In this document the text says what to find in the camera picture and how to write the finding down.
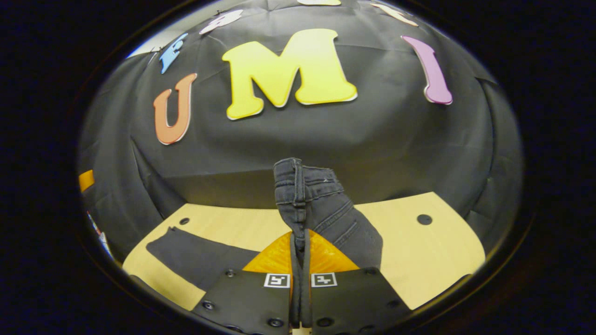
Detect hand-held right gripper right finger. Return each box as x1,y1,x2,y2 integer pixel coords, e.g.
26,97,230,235
307,229,412,335

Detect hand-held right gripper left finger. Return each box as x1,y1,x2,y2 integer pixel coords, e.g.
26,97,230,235
192,231,296,335

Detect black jeans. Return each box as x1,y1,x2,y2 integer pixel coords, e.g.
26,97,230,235
145,158,384,327

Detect black backdrop cloth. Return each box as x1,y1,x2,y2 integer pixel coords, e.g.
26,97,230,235
76,0,523,262

